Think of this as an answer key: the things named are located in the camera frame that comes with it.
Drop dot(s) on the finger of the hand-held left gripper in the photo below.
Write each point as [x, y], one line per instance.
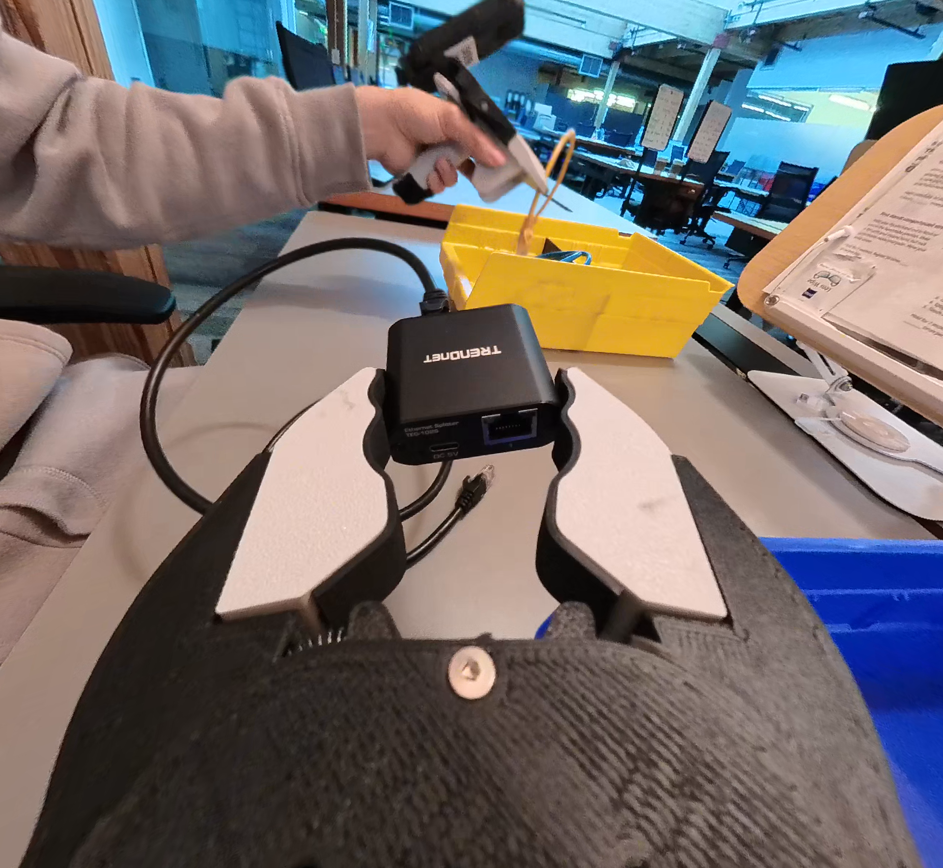
[530, 165]
[501, 183]

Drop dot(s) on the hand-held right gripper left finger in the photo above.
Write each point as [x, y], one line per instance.
[309, 500]

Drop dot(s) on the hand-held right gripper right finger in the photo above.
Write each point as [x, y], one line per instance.
[633, 507]

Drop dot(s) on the yellow plastic bin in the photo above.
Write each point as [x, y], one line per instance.
[589, 316]

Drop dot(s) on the black ethernet splitter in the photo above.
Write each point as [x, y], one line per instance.
[464, 382]

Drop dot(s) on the person's left forearm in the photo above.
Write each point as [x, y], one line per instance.
[184, 154]

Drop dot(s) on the white desk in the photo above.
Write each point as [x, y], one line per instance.
[295, 338]

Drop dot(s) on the person's left hand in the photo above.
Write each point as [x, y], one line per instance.
[401, 124]

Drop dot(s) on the long wooden table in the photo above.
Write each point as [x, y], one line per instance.
[633, 179]

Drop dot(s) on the tan notice board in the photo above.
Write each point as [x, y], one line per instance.
[709, 131]
[661, 117]

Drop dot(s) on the black office chair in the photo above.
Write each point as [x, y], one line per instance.
[703, 190]
[302, 58]
[788, 187]

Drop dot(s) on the person's grey clothing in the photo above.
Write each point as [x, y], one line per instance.
[51, 455]

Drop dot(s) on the blue plastic bin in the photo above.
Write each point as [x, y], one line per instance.
[884, 625]

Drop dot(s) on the wooden document stand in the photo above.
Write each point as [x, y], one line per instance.
[803, 242]

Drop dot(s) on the small wipe packet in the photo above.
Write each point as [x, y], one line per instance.
[836, 285]

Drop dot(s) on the black chair armrest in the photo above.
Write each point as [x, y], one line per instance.
[88, 293]

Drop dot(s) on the white paper sheet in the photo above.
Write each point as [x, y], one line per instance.
[899, 235]

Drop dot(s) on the black monitor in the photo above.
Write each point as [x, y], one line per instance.
[906, 98]

